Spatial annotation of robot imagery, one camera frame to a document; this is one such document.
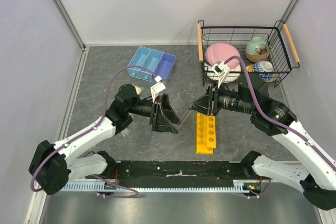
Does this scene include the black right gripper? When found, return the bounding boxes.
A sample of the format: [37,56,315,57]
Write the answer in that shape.
[187,79,256,116]

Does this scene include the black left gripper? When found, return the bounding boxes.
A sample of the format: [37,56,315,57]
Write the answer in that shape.
[128,93,182,134]

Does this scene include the clear glass test tube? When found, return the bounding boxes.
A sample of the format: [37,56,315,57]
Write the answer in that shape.
[178,110,192,130]

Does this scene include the yellow test tube rack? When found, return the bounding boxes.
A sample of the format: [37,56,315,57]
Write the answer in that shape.
[196,113,216,155]

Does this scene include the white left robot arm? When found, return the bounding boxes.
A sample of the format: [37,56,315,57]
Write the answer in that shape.
[28,84,181,195]

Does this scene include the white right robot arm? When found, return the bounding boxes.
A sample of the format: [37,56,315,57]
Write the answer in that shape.
[188,73,335,210]

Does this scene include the bag of beige powder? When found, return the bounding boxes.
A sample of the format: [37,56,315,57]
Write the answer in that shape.
[133,84,144,95]

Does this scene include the clear plastic dropper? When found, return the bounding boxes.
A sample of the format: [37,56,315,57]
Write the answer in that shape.
[121,128,131,137]

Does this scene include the white plate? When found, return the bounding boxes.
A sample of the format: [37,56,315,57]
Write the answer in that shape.
[204,63,241,83]

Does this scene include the blue three-compartment drawer box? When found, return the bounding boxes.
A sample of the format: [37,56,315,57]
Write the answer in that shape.
[127,46,176,83]

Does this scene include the pink plate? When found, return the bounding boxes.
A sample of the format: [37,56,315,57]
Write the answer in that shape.
[205,42,240,66]

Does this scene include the blue white patterned bowl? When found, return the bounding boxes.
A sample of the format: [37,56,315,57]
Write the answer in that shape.
[252,61,274,82]

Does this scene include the green brown ceramic bowl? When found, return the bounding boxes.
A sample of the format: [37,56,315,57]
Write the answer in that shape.
[245,36,269,62]

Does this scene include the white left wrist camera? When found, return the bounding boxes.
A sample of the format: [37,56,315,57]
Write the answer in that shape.
[150,76,166,102]

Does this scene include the black wire basket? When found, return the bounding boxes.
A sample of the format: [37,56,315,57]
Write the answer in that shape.
[197,20,300,87]

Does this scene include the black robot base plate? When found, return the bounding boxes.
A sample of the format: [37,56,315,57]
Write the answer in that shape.
[97,151,268,188]

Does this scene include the white slotted cable duct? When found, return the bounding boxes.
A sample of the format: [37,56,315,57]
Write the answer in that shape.
[61,180,249,193]

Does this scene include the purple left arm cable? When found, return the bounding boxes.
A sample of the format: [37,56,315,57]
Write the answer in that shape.
[30,65,162,199]

